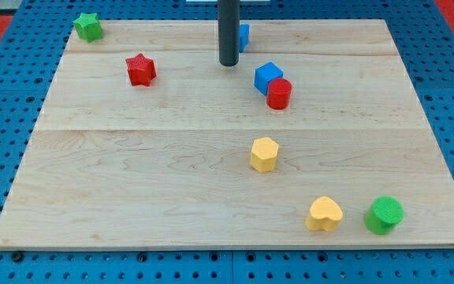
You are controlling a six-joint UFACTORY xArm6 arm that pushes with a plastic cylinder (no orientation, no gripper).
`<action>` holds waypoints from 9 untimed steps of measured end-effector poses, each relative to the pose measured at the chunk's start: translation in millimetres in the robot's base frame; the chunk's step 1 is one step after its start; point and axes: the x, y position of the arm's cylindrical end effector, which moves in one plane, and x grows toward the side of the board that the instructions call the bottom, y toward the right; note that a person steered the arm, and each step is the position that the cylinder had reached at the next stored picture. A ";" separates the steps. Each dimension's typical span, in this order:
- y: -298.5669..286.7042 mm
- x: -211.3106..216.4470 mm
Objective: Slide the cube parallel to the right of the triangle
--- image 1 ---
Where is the green cylinder block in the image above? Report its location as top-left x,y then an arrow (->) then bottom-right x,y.
364,196 -> 404,235

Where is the blue cube block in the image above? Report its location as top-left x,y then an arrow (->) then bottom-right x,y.
254,62 -> 284,96

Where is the yellow hexagon block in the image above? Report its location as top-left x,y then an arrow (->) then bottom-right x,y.
250,137 -> 279,173

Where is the blue triangle block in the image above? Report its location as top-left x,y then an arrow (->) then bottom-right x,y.
239,24 -> 250,53

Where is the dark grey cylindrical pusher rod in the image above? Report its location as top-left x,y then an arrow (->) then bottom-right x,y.
218,0 -> 240,67

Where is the red star block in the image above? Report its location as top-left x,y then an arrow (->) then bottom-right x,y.
125,53 -> 157,87

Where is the green star block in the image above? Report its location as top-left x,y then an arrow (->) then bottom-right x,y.
73,13 -> 103,43

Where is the yellow heart block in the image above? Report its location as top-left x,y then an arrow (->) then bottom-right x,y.
305,196 -> 344,232

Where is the light wooden board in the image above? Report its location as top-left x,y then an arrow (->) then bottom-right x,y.
0,20 -> 454,252

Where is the red cylinder block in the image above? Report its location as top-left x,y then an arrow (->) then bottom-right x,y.
266,78 -> 292,110

